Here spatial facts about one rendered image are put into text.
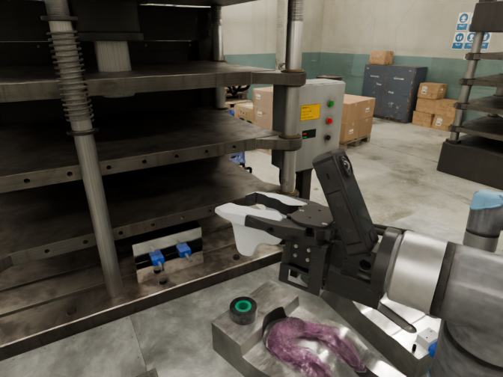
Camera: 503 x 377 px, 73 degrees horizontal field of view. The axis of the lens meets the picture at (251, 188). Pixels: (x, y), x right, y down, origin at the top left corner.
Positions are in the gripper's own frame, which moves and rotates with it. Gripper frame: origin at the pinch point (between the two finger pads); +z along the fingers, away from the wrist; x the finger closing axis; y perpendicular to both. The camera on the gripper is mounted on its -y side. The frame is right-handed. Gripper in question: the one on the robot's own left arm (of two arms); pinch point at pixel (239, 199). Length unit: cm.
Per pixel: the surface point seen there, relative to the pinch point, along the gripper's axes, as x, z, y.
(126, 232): 36, 72, 40
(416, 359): 51, -25, 51
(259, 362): 28, 9, 55
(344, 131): 493, 139, 46
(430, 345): 55, -28, 48
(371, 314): 60, -11, 50
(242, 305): 37, 21, 48
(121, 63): 51, 90, -18
